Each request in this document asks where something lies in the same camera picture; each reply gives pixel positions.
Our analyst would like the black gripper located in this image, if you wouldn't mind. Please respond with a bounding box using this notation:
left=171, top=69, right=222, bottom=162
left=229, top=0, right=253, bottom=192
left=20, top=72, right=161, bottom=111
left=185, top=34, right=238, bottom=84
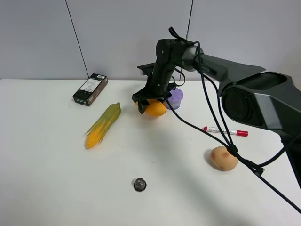
left=132, top=82, right=176, bottom=114

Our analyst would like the orange yellow mango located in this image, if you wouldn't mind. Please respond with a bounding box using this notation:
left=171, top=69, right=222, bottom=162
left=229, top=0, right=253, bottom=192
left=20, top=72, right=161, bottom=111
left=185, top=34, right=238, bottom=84
left=144, top=99, right=167, bottom=117

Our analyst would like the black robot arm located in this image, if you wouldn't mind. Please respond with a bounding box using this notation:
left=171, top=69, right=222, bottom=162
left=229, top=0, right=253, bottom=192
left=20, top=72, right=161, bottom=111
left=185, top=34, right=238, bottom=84
left=132, top=38, right=301, bottom=180

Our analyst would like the purple round container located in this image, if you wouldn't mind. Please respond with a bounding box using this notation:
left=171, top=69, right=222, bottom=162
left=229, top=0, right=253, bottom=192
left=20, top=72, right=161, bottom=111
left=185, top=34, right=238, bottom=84
left=167, top=88, right=184, bottom=110

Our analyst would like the black rectangular box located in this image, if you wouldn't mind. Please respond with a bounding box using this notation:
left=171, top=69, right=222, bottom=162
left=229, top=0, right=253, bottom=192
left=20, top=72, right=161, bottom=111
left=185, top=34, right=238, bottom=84
left=73, top=73, right=108, bottom=106

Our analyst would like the yellow green corn cob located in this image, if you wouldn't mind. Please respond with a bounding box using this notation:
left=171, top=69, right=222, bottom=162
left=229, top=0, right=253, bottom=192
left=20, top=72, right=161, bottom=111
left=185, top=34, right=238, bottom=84
left=85, top=102, right=121, bottom=149

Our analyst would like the small dark metal cap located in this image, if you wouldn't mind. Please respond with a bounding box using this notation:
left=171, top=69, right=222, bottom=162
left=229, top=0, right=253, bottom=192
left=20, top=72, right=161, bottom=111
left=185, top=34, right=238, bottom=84
left=133, top=178, right=147, bottom=192

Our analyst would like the tan potato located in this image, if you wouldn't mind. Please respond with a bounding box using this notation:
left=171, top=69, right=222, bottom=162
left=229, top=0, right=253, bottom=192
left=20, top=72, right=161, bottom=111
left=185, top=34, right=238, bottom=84
left=209, top=146, right=238, bottom=171

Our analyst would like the red white marker pen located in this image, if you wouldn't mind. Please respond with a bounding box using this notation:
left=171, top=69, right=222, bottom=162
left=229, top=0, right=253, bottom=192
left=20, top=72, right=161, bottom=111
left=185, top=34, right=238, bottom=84
left=203, top=126, right=249, bottom=137

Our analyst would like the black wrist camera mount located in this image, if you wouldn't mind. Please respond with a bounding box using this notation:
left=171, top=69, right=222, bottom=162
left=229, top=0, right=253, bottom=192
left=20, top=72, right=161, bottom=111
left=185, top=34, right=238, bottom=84
left=137, top=63, right=155, bottom=76

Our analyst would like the black cable bundle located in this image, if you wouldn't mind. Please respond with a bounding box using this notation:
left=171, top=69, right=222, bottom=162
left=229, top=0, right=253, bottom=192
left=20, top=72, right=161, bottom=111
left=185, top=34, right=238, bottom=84
left=162, top=26, right=301, bottom=212

